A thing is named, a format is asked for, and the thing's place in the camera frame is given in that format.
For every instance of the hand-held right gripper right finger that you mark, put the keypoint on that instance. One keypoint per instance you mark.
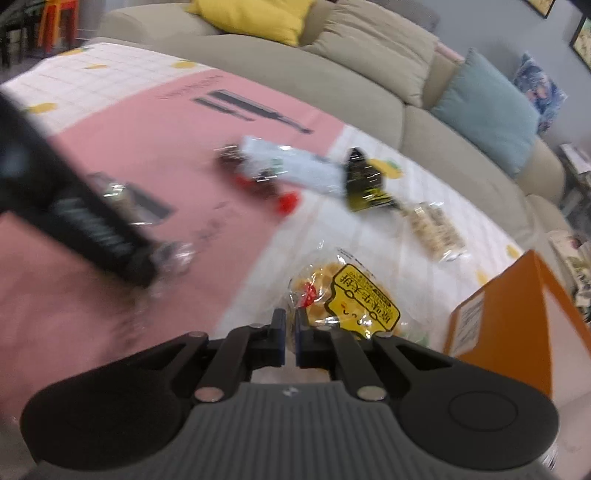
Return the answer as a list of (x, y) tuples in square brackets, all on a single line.
[(301, 341)]

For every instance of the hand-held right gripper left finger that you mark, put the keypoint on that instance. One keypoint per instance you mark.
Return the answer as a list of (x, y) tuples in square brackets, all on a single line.
[(278, 341)]

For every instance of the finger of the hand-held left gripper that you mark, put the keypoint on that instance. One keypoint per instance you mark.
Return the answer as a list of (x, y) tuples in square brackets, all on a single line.
[(174, 256)]

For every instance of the waffle packet with yellow label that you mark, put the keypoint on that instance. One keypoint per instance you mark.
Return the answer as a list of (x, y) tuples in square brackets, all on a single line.
[(355, 295)]

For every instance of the small cola bottle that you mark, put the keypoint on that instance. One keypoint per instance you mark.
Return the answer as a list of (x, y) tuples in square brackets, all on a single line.
[(258, 182)]

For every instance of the white and teal snack packet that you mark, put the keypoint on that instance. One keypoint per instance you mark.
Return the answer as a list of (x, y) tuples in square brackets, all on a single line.
[(300, 168)]

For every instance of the clear packet of white puffs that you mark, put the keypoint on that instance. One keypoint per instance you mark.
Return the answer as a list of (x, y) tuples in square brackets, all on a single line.
[(434, 228)]

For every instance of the black and yellow snack packet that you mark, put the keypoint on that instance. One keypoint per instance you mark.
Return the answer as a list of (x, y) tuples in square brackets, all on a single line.
[(367, 180)]

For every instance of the orange cardboard box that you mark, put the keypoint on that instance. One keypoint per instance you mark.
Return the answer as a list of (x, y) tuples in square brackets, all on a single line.
[(508, 332)]

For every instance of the pink and white checked tablecloth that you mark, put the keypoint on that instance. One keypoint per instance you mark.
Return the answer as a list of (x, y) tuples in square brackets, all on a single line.
[(175, 138)]

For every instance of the orange plastic stool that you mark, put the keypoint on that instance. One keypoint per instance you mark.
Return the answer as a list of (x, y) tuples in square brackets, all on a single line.
[(55, 23)]

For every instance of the beige sofa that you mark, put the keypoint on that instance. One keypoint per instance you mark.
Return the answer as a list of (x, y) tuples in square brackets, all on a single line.
[(360, 120)]

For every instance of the yellow pillow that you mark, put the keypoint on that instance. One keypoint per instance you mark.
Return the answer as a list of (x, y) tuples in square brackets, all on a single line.
[(258, 18)]

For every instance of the beige pillow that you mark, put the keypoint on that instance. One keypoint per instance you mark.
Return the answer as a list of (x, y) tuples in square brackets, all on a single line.
[(378, 55)]

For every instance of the light blue pillow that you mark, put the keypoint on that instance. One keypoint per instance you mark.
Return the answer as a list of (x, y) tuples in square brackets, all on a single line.
[(489, 115)]

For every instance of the pink cushion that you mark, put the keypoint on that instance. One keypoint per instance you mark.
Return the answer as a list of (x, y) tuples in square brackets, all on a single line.
[(450, 51)]

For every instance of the grey ribbed pillow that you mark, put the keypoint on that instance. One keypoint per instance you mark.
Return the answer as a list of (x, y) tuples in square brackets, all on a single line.
[(392, 9)]

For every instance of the blue floral printed cushion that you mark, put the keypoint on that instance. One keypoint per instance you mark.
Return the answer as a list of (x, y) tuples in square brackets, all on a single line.
[(540, 92)]

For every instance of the framed wall picture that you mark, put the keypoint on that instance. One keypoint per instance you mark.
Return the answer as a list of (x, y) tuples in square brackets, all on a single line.
[(540, 7), (582, 44)]

